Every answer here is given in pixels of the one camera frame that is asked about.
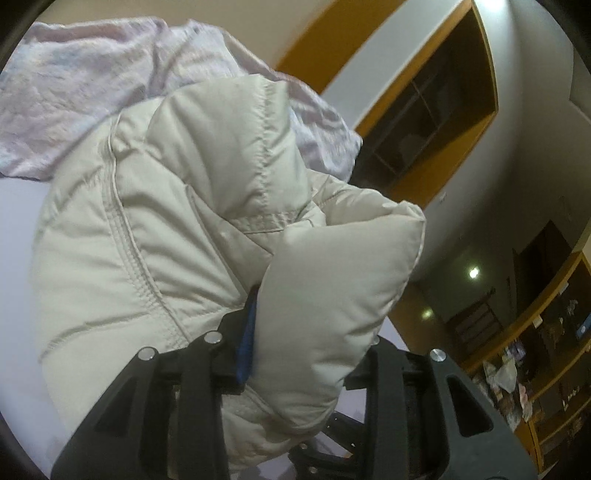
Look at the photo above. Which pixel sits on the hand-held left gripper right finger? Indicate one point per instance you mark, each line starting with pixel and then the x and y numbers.
pixel 397 374

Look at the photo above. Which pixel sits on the curved wooden trim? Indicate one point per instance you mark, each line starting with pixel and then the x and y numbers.
pixel 369 41

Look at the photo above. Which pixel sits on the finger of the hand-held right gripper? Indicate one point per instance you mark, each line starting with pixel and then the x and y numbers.
pixel 337 454

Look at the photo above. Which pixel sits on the wooden door with glass panes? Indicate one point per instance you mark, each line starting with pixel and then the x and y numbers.
pixel 438 115

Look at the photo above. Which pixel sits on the floral lilac quilt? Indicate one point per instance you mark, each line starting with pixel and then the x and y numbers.
pixel 69 92

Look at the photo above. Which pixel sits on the bed with lavender sheet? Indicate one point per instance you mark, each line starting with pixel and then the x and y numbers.
pixel 18 300

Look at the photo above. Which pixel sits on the wooden shelf unit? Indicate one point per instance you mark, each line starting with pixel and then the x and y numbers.
pixel 531 318

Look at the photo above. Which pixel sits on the light grey puffer jacket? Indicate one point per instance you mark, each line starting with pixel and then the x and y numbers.
pixel 161 230

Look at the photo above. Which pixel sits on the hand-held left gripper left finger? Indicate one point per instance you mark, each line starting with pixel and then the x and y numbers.
pixel 247 341

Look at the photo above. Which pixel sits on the dark wooden rack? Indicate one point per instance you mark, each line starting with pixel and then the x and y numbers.
pixel 475 323

